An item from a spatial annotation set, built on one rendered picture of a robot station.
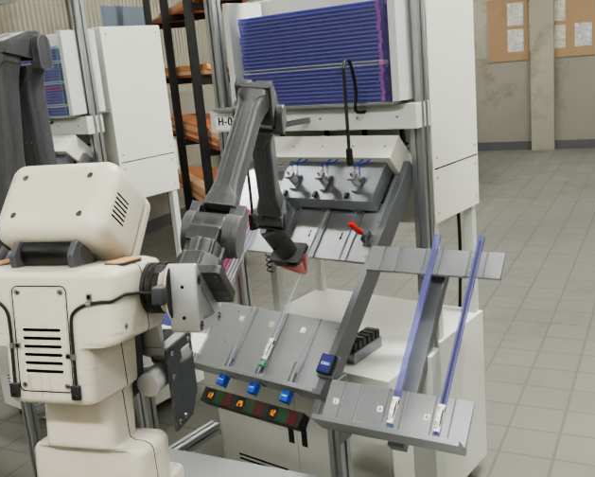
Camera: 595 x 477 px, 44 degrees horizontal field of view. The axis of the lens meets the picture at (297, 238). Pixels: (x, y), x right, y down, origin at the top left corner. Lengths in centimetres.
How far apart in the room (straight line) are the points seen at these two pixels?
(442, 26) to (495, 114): 868
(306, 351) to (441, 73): 92
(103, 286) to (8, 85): 51
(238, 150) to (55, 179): 34
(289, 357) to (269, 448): 64
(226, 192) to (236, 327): 83
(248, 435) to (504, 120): 881
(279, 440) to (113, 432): 123
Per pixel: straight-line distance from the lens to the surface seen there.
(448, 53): 234
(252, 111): 148
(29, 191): 131
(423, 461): 192
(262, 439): 255
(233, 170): 137
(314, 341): 194
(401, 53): 205
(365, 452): 229
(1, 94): 152
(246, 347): 206
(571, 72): 1076
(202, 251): 122
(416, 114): 207
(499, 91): 1092
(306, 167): 222
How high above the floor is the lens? 153
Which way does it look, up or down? 14 degrees down
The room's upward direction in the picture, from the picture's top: 5 degrees counter-clockwise
